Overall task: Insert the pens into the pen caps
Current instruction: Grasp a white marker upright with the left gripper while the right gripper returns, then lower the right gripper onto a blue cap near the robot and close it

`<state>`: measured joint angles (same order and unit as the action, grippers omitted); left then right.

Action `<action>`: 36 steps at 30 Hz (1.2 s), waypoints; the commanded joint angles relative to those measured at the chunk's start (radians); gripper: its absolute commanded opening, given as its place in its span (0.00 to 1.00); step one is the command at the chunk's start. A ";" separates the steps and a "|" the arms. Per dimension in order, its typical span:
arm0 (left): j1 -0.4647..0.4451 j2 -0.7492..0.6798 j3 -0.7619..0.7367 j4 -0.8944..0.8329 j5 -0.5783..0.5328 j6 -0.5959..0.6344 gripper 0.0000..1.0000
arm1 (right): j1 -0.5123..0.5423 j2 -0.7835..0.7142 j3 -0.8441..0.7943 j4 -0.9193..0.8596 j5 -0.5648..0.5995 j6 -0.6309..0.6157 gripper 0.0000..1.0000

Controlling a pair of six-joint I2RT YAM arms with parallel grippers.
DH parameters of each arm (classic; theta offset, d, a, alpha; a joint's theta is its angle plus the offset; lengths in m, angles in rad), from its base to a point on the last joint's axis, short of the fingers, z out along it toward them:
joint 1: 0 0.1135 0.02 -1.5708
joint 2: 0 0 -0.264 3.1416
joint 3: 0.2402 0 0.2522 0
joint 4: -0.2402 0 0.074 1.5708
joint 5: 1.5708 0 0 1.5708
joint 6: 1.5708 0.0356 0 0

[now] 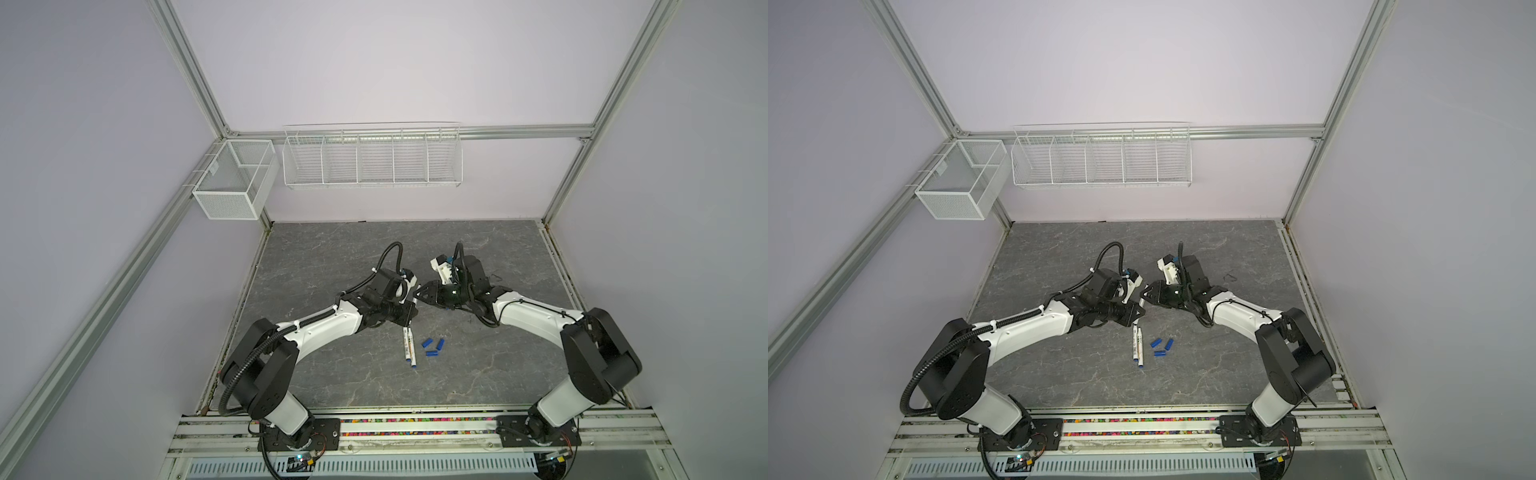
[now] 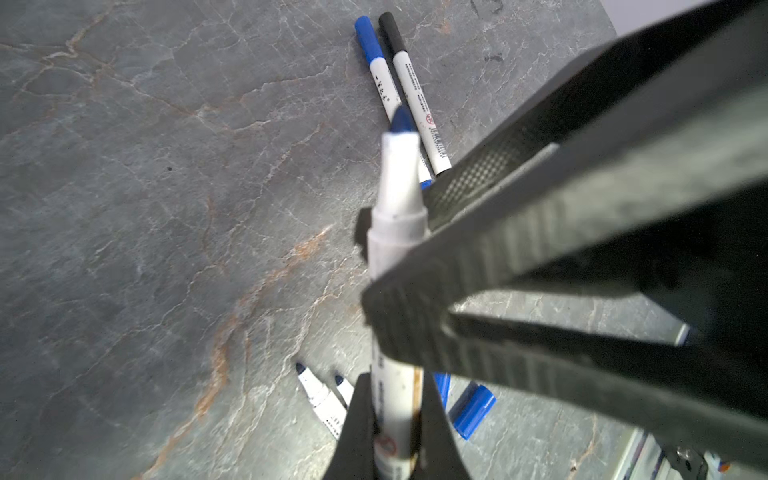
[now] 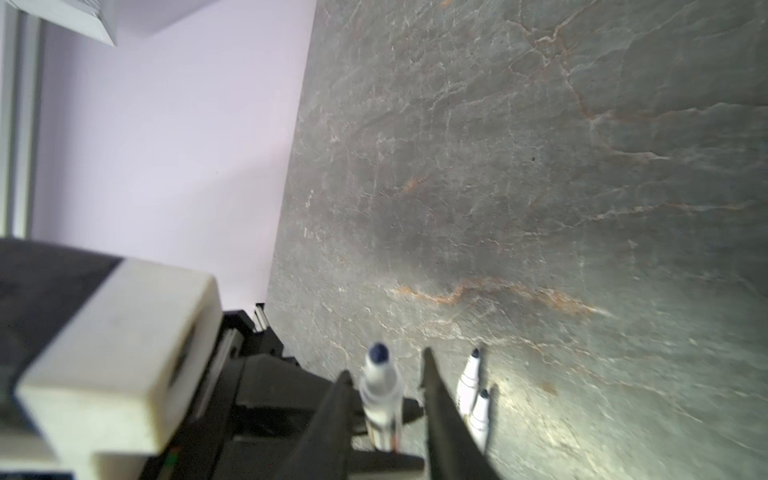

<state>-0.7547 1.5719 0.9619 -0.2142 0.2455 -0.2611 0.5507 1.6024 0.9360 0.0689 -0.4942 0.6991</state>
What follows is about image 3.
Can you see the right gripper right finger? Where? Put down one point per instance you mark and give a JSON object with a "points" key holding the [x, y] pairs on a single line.
{"points": [[452, 452]]}

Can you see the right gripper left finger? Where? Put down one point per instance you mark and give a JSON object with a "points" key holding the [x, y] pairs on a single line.
{"points": [[323, 450]]}

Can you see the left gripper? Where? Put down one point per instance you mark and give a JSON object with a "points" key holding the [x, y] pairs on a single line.
{"points": [[251, 408]]}

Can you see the white marker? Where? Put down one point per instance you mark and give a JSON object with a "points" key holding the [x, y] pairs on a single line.
{"points": [[478, 421], [381, 391], [468, 384]]}

